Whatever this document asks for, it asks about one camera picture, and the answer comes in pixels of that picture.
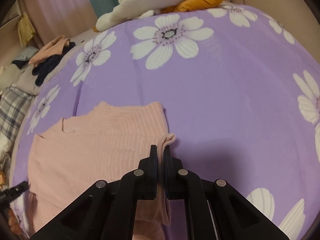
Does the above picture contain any beige pillow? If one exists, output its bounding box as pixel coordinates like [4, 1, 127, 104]
[0, 64, 41, 95]

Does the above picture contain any grey plaid pillow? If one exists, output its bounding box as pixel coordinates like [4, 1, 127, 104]
[1, 86, 35, 142]

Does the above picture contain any navy blue garment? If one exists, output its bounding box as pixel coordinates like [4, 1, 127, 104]
[32, 42, 76, 87]

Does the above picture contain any yellow tasselled item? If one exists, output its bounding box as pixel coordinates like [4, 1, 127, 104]
[17, 12, 36, 47]

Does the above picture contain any pink ribbed knit sweater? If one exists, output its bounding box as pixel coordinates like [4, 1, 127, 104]
[28, 102, 175, 231]

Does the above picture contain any purple floral bed sheet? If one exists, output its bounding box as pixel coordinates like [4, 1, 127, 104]
[12, 6, 319, 239]

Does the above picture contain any peach folded garment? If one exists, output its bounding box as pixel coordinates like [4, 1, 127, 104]
[28, 35, 70, 67]

